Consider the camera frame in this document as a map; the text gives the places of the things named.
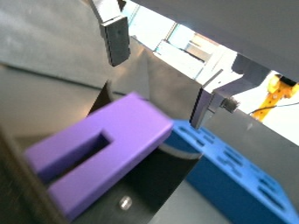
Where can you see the purple double-square block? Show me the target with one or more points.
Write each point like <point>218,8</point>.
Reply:
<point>85,158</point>

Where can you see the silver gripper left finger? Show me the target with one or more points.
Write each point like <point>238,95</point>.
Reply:
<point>113,29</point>

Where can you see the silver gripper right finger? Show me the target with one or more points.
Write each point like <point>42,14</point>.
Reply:
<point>218,98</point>

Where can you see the blue shape-sorting foam board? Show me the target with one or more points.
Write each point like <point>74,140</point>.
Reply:
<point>244,193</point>

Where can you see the yellow stand outside enclosure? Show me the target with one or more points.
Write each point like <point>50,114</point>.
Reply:
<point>280,88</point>

